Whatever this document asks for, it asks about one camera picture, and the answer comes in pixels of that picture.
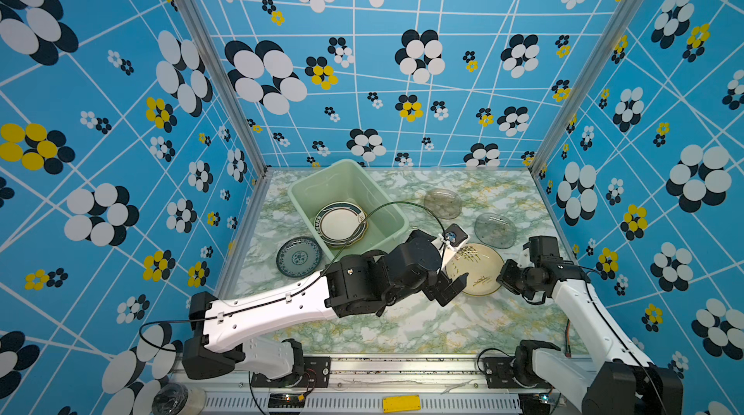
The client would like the clear glass plate far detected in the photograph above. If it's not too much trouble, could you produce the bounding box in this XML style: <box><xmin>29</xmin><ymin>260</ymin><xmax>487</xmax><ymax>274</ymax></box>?
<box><xmin>424</xmin><ymin>188</ymin><xmax>463</xmax><ymax>219</ymax></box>

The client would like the small teal patterned plate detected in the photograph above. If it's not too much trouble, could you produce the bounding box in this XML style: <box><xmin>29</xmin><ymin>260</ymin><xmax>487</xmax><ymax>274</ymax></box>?
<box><xmin>276</xmin><ymin>237</ymin><xmax>323</xmax><ymax>279</ymax></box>

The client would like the clear glass plate right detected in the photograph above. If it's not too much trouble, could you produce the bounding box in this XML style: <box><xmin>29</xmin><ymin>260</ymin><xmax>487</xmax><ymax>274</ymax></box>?
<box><xmin>474</xmin><ymin>213</ymin><xmax>517</xmax><ymax>250</ymax></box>

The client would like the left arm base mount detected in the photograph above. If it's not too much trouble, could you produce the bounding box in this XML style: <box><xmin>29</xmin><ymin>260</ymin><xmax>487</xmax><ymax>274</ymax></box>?
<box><xmin>250</xmin><ymin>356</ymin><xmax>331</xmax><ymax>389</ymax></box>

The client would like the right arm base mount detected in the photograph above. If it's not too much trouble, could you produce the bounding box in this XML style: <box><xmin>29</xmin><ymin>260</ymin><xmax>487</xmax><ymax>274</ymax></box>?
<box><xmin>480</xmin><ymin>357</ymin><xmax>551</xmax><ymax>391</ymax></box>

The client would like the aluminium front rail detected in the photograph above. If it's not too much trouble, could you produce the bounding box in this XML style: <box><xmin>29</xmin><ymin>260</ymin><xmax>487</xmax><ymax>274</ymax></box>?
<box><xmin>174</xmin><ymin>351</ymin><xmax>581</xmax><ymax>414</ymax></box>

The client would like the clear tape roll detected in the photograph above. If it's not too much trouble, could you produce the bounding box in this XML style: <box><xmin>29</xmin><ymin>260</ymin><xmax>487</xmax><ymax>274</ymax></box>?
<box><xmin>151</xmin><ymin>383</ymin><xmax>207</xmax><ymax>415</ymax></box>

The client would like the yellow tag on rail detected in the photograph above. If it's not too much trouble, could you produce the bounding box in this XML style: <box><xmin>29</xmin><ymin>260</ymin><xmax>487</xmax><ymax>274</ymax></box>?
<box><xmin>383</xmin><ymin>396</ymin><xmax>422</xmax><ymax>414</ymax></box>

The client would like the clear glass plate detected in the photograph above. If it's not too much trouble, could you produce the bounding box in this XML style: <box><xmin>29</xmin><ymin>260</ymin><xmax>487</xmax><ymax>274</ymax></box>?
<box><xmin>424</xmin><ymin>188</ymin><xmax>463</xmax><ymax>219</ymax></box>
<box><xmin>474</xmin><ymin>213</ymin><xmax>517</xmax><ymax>250</ymax></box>

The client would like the beige bowl plate with leaves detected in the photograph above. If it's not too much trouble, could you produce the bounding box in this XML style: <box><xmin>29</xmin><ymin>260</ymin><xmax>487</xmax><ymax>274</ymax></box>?
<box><xmin>446</xmin><ymin>244</ymin><xmax>505</xmax><ymax>297</ymax></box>

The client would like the light green plastic bin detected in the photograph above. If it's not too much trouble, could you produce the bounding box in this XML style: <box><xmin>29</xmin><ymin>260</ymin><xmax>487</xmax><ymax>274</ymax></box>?
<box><xmin>289</xmin><ymin>159</ymin><xmax>409</xmax><ymax>260</ymax></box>

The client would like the white plate striped green rim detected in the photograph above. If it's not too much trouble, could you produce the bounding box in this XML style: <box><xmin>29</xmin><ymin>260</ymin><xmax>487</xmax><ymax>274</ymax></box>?
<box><xmin>315</xmin><ymin>202</ymin><xmax>367</xmax><ymax>248</ymax></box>

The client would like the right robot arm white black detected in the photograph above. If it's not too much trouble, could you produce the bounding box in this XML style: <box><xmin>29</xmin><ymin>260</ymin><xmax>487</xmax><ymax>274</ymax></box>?
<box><xmin>497</xmin><ymin>236</ymin><xmax>684</xmax><ymax>414</ymax></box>

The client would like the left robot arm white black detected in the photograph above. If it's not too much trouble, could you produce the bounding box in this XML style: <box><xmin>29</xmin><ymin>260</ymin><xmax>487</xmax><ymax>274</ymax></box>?
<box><xmin>181</xmin><ymin>224</ymin><xmax>469</xmax><ymax>380</ymax></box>

